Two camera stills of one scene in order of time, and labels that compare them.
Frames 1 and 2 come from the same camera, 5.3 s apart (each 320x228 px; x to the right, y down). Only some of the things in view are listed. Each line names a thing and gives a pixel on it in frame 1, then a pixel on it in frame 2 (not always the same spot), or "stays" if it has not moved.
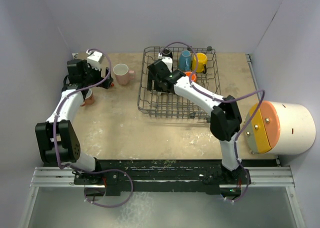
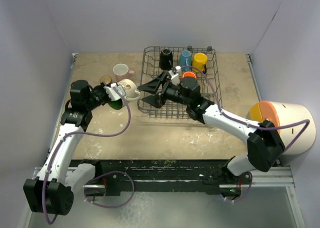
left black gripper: [87, 68] -> [101, 87]
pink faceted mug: [122, 74] stays
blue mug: [184, 62] stays
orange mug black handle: [192, 76] stays
